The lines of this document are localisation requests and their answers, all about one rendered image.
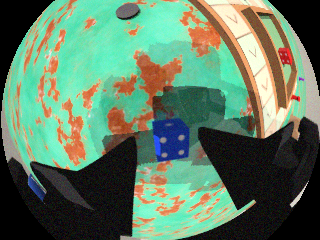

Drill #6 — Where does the red die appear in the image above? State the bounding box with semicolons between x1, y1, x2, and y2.
277;47;292;65

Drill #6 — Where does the blue die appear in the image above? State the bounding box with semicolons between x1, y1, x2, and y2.
152;119;189;161

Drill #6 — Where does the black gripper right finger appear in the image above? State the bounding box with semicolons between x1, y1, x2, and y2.
197;121;295;211

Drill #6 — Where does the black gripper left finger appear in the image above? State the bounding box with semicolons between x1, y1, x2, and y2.
29;136;137;237

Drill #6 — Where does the dark grey flat disc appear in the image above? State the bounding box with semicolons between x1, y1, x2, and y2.
115;3;139;20

